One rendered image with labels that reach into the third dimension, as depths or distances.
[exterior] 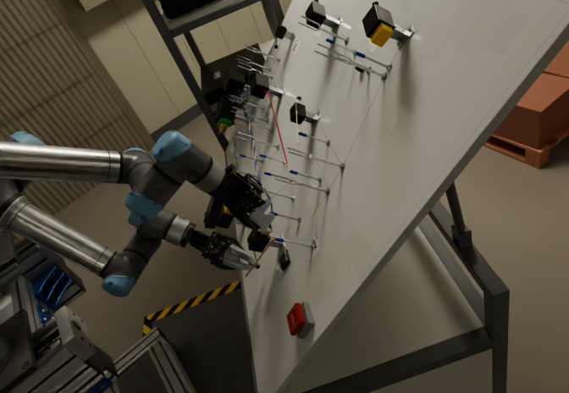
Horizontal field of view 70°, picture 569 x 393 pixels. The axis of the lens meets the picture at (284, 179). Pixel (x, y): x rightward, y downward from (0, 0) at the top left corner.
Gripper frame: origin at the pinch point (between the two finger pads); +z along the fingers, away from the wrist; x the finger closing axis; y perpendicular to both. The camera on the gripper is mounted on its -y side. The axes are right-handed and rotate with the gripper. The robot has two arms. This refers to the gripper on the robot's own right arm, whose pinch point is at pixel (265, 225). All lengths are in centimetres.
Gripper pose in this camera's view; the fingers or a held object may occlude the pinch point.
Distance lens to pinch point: 106.1
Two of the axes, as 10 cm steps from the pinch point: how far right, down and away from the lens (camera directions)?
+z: 6.3, 5.3, 5.7
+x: -1.7, -6.1, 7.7
